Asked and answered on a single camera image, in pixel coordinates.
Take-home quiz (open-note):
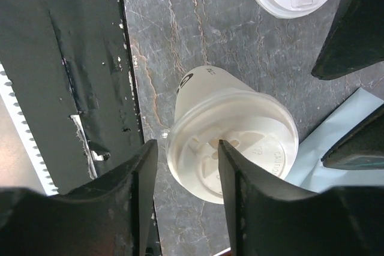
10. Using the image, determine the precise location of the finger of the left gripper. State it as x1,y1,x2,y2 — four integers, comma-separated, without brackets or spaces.
321,106,383,170
311,0,383,80

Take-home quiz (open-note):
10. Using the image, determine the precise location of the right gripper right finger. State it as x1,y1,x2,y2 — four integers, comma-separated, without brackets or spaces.
218,140,383,255

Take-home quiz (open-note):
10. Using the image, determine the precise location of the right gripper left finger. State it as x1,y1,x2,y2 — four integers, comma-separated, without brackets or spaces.
1,140,158,255

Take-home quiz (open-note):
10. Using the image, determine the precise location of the blue white paper bag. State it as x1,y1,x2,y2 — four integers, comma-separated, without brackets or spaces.
285,88,383,192

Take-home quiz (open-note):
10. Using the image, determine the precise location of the white paper coffee cup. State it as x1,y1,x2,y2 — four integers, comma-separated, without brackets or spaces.
175,65,253,123

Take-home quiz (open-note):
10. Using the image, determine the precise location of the blue cable duct rail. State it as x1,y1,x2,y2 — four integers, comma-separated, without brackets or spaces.
1,66,58,195

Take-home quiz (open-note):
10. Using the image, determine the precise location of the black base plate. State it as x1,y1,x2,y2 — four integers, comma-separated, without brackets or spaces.
0,0,163,256

